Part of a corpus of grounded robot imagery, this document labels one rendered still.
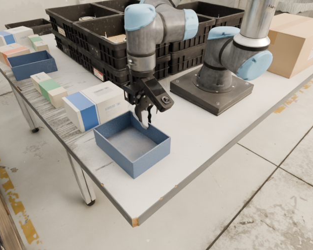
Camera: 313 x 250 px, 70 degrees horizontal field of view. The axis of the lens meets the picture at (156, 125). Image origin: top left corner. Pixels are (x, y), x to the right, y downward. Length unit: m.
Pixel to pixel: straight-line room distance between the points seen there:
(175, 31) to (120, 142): 0.39
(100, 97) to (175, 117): 0.29
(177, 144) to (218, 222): 0.76
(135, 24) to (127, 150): 0.38
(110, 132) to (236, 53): 0.50
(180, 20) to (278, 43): 0.76
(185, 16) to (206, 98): 0.39
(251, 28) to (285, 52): 0.52
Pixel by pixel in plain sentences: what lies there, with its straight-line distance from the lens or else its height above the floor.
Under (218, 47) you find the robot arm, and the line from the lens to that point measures 0.90.
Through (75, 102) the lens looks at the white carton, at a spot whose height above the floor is 0.79.
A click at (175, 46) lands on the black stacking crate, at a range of 1.11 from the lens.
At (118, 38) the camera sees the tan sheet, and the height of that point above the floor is 0.83.
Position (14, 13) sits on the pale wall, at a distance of 4.41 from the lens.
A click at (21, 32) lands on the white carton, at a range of 1.78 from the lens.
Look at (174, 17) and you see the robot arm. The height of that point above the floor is 1.08.
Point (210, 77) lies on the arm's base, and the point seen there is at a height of 0.80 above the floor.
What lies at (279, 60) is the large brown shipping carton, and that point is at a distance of 1.31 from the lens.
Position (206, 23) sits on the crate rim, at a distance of 1.22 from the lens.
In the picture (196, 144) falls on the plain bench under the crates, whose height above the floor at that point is 0.70.
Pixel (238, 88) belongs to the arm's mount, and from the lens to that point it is 1.03.
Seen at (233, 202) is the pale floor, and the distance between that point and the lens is 1.51.
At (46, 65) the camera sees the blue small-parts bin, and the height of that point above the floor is 0.74.
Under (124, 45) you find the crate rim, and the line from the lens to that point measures 0.92.
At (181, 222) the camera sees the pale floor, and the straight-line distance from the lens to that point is 1.38.
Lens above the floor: 1.22
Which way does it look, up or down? 39 degrees down
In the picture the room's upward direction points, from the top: straight up
